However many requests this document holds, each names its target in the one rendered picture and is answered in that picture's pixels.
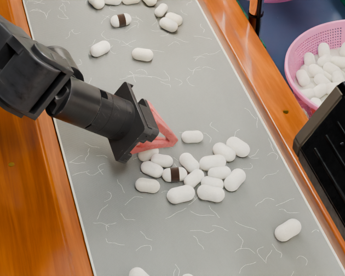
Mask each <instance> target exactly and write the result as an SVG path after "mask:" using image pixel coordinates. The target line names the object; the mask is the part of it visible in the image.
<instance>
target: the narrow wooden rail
mask: <svg viewBox="0 0 345 276"><path fill-rule="evenodd" d="M197 1H198V3H199V4H200V6H201V8H202V10H203V12H204V14H205V16H206V17H207V19H208V21H209V23H210V25H211V27H212V28H213V30H214V32H215V33H216V35H217V37H218V39H219V41H220V43H221V45H222V46H223V48H224V50H225V52H226V54H227V56H228V57H229V59H230V61H231V63H232V65H233V67H234V68H235V70H236V72H237V74H238V76H239V78H240V79H241V81H242V83H243V85H244V87H245V89H246V91H247V92H248V94H249V96H250V97H251V99H252V101H253V103H254V105H255V107H256V108H257V110H258V112H259V114H260V116H261V118H262V120H263V121H264V123H265V125H266V127H267V129H268V131H269V132H270V134H271V136H272V138H273V140H274V142H275V143H276V145H277V147H278V149H279V150H280V153H281V155H282V156H283V158H284V160H285V161H286V163H287V165H288V167H289V169H290V171H291V172H292V174H293V176H294V178H295V180H296V182H297V183H298V185H299V187H300V189H301V191H302V193H303V195H304V196H305V198H306V200H307V202H308V204H309V206H310V207H311V209H312V211H313V212H314V214H315V216H316V218H317V220H318V222H319V224H320V225H321V227H322V229H323V231H324V233H325V235H326V236H327V238H328V240H329V242H330V244H331V246H332V247H333V249H334V251H335V253H336V255H337V257H338V259H339V260H340V262H341V264H342V266H343V268H344V270H345V241H344V240H343V238H342V236H341V234H340V232H339V231H338V229H337V227H336V225H335V224H334V222H333V220H332V218H331V216H330V215H329V213H328V211H327V209H326V207H325V206H324V204H323V202H322V201H321V199H320V197H319V195H318V194H317V192H316V190H315V188H314V187H313V185H312V183H311V181H310V179H309V178H308V176H307V174H306V172H305V170H304V169H303V167H302V165H301V163H300V162H299V160H298V157H297V155H296V154H295V152H294V150H293V149H292V146H293V141H294V138H295V136H296V135H297V133H298V132H299V131H300V130H301V129H302V127H303V126H304V125H305V124H306V122H307V121H308V120H309V119H308V117H307V116H306V114H305V112H304V110H303V109H302V107H301V106H300V104H299V103H298V101H297V99H296V98H295V96H294V94H293V93H292V91H291V89H290V88H289V86H288V84H287V83H286V81H285V79H284V78H283V76H282V75H281V73H280V71H279V70H278V68H277V67H276V65H275V63H274V61H273V60H272V58H271V57H270V55H269V53H268V51H267V50H266V49H265V47H264V45H263V44H262V42H261V40H260V39H259V37H258V35H257V34H256V32H255V30H254V29H253V27H252V25H251V24H250V22H249V21H248V19H247V17H246V16H245V14H244V12H243V11H242V9H241V7H240V6H239V4H238V2H237V1H236V0H197Z"/></svg>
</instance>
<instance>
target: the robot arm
mask: <svg viewBox="0 0 345 276"><path fill-rule="evenodd" d="M133 86H134V85H132V84H130V83H128V82H124V83H123V84H122V85H121V86H120V87H119V89H118V90H117V91H116V92H115V93H114V94H111V93H109V92H107V91H105V90H102V89H100V88H97V87H95V86H93V85H91V84H88V83H86V82H84V78H83V75H82V73H81V71H80V70H79V68H78V66H77V65H76V63H75V62H74V60H73V58H72V56H71V55H70V53H69V52H68V51H67V50H66V49H65V48H63V47H61V46H58V45H51V46H48V47H46V46H44V45H43V44H41V43H38V42H37V41H35V40H33V39H32V38H31V37H30V36H29V35H28V34H27V33H26V32H25V31H24V30H23V29H22V28H21V27H19V26H16V25H14V24H12V23H11V22H10V21H8V20H7V19H5V18H4V17H3V16H1V15H0V107H2V108H3V109H4V110H6V111H8V112H10V113H12V114H14V115H16V116H18V117H20V118H22V117H23V116H24V115H25V116H27V117H29V118H31V119H33V120H36V119H37V118H38V117H39V116H40V115H41V113H42V112H43V111H44V110H45V111H46V113H47V115H49V116H51V117H53V118H56V119H59V120H61V121H64V122H66V123H69V124H72V125H75V126H77V127H80V128H82V129H85V130H88V131H91V132H93V133H96V134H98V135H101V136H104V137H106V138H108V141H109V143H110V146H111V149H112V152H113V155H114V158H115V160H116V161H118V162H120V163H123V164H125V163H126V162H127V161H128V160H129V159H130V158H131V157H132V154H135V153H139V152H143V151H146V150H151V149H154V148H164V147H173V146H174V145H175V143H177V142H178V138H177V137H176V135H175V134H174V133H173V132H172V130H171V129H170V128H169V127H168V125H167V124H166V122H165V121H164V120H163V119H162V117H161V116H160V115H159V113H158V112H157V110H156V109H155V108H154V107H153V105H152V104H151V103H150V101H148V100H145V99H141V100H140V101H139V102H138V103H137V100H136V97H135V95H134V92H133V90H132V87H133ZM159 132H160V133H162V134H163V135H164V136H165V137H159V136H158V134H159Z"/></svg>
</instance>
